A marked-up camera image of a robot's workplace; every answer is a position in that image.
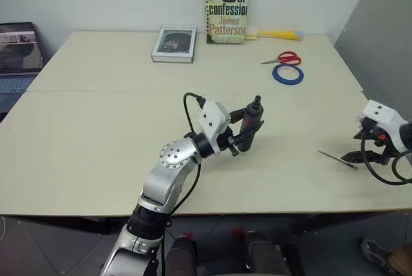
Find grey open laptop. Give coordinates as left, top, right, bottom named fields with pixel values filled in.
left=0, top=21, right=44, bottom=113

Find dark rounded shape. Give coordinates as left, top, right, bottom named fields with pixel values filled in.
left=166, top=235, right=199, bottom=276
left=241, top=230, right=288, bottom=276

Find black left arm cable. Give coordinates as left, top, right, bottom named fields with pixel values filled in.
left=183, top=91, right=207, bottom=216

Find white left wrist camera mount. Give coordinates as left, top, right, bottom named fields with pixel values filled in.
left=198, top=101, right=232, bottom=155

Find grey flat-lying book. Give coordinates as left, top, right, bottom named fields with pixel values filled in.
left=150, top=24, right=198, bottom=64

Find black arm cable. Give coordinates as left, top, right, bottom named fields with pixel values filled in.
left=183, top=91, right=207, bottom=216
left=359, top=127, right=412, bottom=186

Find dark cylindrical bottle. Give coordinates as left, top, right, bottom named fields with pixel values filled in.
left=238, top=95, right=265, bottom=154

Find yellow brush with white sponge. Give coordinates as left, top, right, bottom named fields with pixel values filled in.
left=244, top=26, right=305, bottom=42

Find grey sneaker shoe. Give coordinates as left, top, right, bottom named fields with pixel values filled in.
left=359, top=238, right=402, bottom=276

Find long metal screwdriver bit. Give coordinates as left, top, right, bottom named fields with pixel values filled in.
left=318, top=150, right=359, bottom=170

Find brown trouser leg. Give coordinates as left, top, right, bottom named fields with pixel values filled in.
left=386, top=244, right=412, bottom=276

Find red handled scissors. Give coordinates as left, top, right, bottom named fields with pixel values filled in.
left=259, top=51, right=303, bottom=67

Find blue tape roll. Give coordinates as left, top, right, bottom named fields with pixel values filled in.
left=271, top=64, right=305, bottom=87

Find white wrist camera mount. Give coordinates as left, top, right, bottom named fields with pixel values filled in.
left=198, top=101, right=232, bottom=155
left=358, top=98, right=407, bottom=155

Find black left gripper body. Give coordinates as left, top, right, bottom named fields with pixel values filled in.
left=217, top=126, right=241, bottom=158

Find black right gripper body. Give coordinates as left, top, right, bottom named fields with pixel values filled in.
left=357, top=117, right=388, bottom=152

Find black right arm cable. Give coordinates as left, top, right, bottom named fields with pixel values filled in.
left=359, top=127, right=412, bottom=186

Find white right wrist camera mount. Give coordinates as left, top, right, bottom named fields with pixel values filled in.
left=358, top=98, right=407, bottom=155

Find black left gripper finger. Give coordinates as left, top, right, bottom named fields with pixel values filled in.
left=233, top=120, right=266, bottom=147
left=229, top=107, right=251, bottom=124

